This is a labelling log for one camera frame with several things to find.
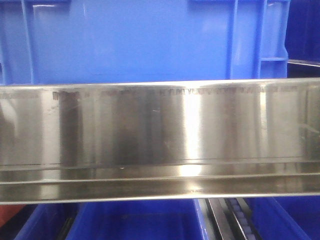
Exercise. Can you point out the light blue plastic bin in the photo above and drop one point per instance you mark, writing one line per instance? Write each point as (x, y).
(46, 42)

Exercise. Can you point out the lower middle blue bin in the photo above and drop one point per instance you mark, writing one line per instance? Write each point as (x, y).
(165, 219)

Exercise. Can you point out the lower right roller track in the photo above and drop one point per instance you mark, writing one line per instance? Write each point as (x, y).
(244, 228)

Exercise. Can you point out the lower left blue bin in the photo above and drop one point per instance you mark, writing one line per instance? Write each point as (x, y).
(49, 221)

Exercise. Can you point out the upper right dark blue bin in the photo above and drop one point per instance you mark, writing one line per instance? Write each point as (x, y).
(303, 30)

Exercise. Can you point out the lower right blue bin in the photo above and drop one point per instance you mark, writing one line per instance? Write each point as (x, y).
(286, 218)

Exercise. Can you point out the stainless steel shelf front rail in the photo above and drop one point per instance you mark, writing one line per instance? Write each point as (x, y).
(159, 140)

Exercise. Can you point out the lower metal divider rail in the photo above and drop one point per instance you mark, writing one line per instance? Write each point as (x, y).
(221, 226)

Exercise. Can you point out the metal divider rail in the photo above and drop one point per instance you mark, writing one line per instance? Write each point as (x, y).
(307, 63)
(221, 226)

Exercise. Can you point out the upper right metal divider rail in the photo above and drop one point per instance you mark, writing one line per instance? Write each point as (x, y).
(307, 63)

